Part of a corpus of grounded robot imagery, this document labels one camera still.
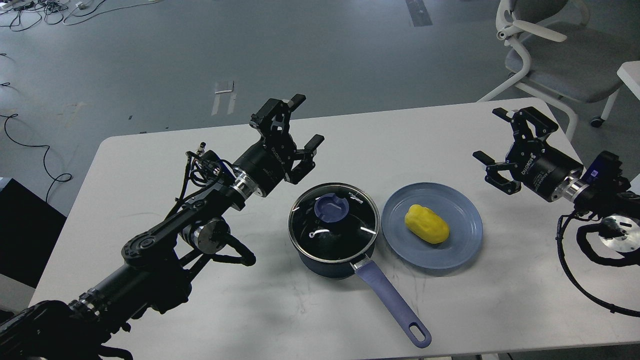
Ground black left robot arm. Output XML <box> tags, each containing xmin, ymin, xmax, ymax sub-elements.
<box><xmin>1</xmin><ymin>94</ymin><xmax>324</xmax><ymax>360</ymax></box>

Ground white table corner right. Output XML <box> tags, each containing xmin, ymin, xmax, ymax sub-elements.
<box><xmin>616</xmin><ymin>60</ymin><xmax>640</xmax><ymax>100</ymax></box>

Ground white grey office chair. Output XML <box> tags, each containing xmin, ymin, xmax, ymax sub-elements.
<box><xmin>480</xmin><ymin>0</ymin><xmax>639</xmax><ymax>140</ymax></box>

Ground yellow potato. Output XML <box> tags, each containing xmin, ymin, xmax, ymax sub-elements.
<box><xmin>404</xmin><ymin>203</ymin><xmax>450</xmax><ymax>245</ymax></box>

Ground dark blue saucepan purple handle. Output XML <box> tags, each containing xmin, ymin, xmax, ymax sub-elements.
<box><xmin>290</xmin><ymin>219</ymin><xmax>432</xmax><ymax>349</ymax></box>

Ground black box at left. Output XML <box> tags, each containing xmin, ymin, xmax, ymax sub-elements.
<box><xmin>0</xmin><ymin>177</ymin><xmax>67</xmax><ymax>289</ymax></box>

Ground blue round plate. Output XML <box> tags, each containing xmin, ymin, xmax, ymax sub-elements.
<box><xmin>381</xmin><ymin>182</ymin><xmax>483</xmax><ymax>271</ymax></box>

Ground glass pot lid blue knob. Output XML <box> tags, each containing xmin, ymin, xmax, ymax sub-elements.
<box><xmin>287</xmin><ymin>182</ymin><xmax>381</xmax><ymax>264</ymax></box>

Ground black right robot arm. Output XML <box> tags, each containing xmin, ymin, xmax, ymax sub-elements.
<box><xmin>473</xmin><ymin>106</ymin><xmax>639</xmax><ymax>318</ymax></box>

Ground tangled cables on floor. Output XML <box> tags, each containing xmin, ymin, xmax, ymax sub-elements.
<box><xmin>0</xmin><ymin>0</ymin><xmax>161</xmax><ymax>32</ymax></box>

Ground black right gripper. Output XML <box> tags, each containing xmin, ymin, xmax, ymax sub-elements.
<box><xmin>472</xmin><ymin>106</ymin><xmax>583</xmax><ymax>203</ymax></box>

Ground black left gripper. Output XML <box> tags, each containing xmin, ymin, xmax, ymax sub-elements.
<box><xmin>233</xmin><ymin>94</ymin><xmax>325</xmax><ymax>198</ymax></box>

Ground black floor cable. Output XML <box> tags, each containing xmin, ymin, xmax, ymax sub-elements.
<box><xmin>0</xmin><ymin>114</ymin><xmax>73</xmax><ymax>203</ymax></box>

